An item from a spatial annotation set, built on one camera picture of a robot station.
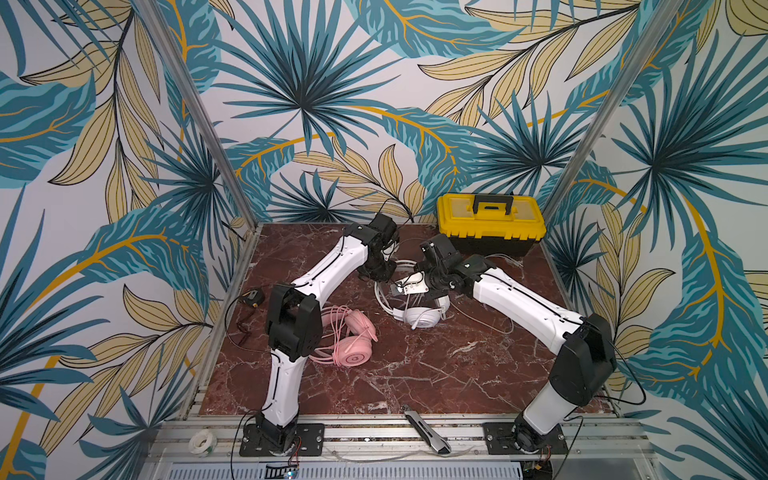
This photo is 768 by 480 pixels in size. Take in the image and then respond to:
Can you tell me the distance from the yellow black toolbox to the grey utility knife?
1.76 ft

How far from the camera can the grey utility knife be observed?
28.7 inches

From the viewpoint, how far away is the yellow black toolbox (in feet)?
3.28
